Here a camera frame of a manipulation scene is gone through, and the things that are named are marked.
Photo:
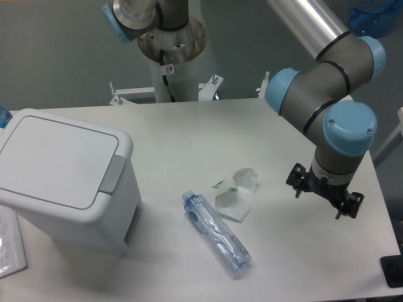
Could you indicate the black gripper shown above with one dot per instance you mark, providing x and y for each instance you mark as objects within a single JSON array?
[{"x": 331, "y": 187}]

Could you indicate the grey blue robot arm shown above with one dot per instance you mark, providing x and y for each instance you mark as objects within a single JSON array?
[{"x": 315, "y": 102}]

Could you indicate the white trash can body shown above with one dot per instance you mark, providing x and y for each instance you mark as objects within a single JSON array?
[{"x": 106, "y": 225}]

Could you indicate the white trash can lid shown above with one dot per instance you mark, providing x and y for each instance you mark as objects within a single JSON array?
[{"x": 54, "y": 162}]

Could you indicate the crumpled white paper wrapper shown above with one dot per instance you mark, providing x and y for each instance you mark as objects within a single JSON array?
[{"x": 235, "y": 194}]

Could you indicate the black table clamp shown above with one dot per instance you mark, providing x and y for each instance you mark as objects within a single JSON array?
[{"x": 392, "y": 268}]

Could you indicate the clear blue plastic bottle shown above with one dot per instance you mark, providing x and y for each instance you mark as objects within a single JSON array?
[{"x": 228, "y": 249}]

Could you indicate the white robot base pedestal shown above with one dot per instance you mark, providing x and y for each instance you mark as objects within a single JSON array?
[{"x": 173, "y": 58}]

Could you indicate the white metal table bracket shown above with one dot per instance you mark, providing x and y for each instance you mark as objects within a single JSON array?
[{"x": 208, "y": 91}]

